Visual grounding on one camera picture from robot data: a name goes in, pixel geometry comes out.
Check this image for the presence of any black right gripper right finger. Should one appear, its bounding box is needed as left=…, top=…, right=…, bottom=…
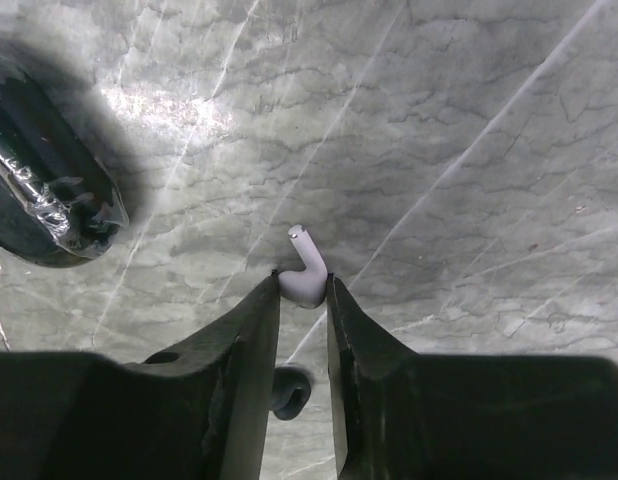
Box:
left=326, top=277, right=618, bottom=479

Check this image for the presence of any black clip earbud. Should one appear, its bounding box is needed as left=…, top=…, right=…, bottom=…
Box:
left=269, top=364, right=313, bottom=421

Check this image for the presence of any black earbud charging case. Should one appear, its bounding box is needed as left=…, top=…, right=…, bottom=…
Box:
left=0, top=49, right=129, bottom=268

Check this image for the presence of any white earbud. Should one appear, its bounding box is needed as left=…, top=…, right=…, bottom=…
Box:
left=278, top=225, right=328, bottom=309

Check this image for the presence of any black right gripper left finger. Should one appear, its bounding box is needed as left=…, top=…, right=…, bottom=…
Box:
left=0, top=275, right=280, bottom=479

